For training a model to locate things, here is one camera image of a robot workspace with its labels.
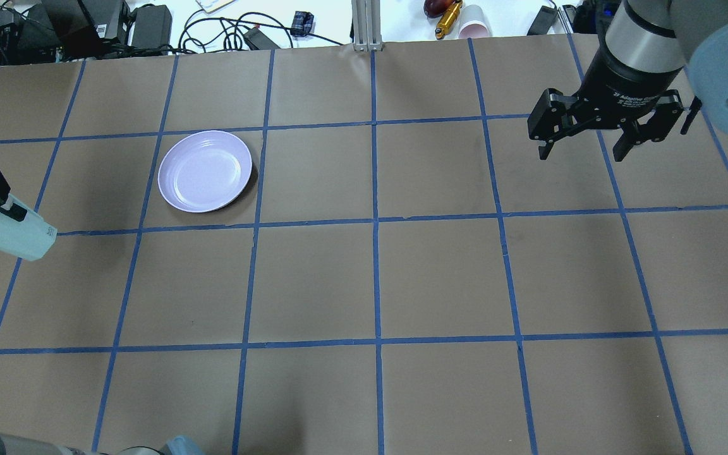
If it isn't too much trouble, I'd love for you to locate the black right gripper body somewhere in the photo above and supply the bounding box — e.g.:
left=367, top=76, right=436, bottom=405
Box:
left=528, top=44, right=684, bottom=141

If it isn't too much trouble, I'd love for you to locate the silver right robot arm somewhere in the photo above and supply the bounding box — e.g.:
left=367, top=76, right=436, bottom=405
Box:
left=528, top=1, right=728, bottom=162

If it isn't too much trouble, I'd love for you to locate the pink cup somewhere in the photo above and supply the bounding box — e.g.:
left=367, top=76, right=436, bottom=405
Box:
left=457, top=4, right=493, bottom=39

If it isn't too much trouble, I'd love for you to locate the lavender plate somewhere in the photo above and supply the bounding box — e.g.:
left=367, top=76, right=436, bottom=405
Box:
left=156, top=130, right=254, bottom=214

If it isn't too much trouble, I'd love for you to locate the black power adapter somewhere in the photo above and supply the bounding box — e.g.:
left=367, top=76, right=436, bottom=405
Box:
left=528, top=6, right=558, bottom=35

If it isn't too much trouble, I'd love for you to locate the blue small device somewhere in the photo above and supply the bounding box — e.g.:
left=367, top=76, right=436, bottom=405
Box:
left=291, top=11, right=314, bottom=35

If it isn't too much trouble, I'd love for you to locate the aluminium frame post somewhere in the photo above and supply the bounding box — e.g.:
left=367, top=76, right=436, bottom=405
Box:
left=351, top=0, right=384, bottom=52

